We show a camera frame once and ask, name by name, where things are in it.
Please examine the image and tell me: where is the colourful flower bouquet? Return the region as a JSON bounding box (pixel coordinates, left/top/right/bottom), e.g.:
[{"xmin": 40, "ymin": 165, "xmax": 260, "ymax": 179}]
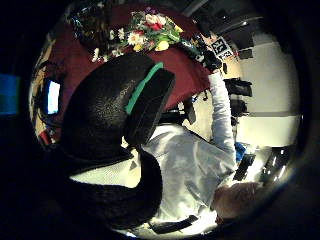
[{"xmin": 91, "ymin": 6, "xmax": 205, "ymax": 65}]

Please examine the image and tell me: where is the lit screen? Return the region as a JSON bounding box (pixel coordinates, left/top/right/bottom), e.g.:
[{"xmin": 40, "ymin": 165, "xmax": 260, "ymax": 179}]
[{"xmin": 44, "ymin": 77, "xmax": 63, "ymax": 116}]

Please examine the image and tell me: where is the dark glass vase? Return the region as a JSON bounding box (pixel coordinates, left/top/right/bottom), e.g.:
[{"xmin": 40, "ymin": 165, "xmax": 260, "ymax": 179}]
[{"xmin": 67, "ymin": 0, "xmax": 115, "ymax": 52}]

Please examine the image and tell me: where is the dark red tablecloth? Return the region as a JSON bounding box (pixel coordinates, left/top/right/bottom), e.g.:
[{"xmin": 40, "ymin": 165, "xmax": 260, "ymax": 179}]
[{"xmin": 42, "ymin": 2, "xmax": 215, "ymax": 142}]

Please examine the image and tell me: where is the the person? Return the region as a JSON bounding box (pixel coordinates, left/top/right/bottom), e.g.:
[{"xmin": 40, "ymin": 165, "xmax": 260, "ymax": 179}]
[{"xmin": 70, "ymin": 70, "xmax": 265, "ymax": 236}]

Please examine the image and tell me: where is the white marker cube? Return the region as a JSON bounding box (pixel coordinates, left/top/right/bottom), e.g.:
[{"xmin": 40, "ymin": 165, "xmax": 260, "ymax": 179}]
[{"xmin": 210, "ymin": 36, "xmax": 235, "ymax": 61}]

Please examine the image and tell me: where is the black chair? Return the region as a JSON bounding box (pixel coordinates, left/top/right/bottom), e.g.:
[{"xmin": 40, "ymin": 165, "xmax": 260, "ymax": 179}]
[{"xmin": 225, "ymin": 77, "xmax": 254, "ymax": 98}]

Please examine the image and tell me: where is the blue object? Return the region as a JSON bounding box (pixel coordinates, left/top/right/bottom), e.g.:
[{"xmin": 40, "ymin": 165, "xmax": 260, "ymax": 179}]
[{"xmin": 234, "ymin": 141, "xmax": 248, "ymax": 163}]

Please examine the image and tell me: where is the black keyboard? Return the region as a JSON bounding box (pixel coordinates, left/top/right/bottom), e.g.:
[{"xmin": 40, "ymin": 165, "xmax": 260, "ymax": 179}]
[{"xmin": 232, "ymin": 153, "xmax": 258, "ymax": 183}]

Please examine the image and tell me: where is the black strap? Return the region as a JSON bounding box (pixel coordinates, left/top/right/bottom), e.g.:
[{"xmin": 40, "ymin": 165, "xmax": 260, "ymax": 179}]
[{"xmin": 149, "ymin": 214, "xmax": 200, "ymax": 235}]

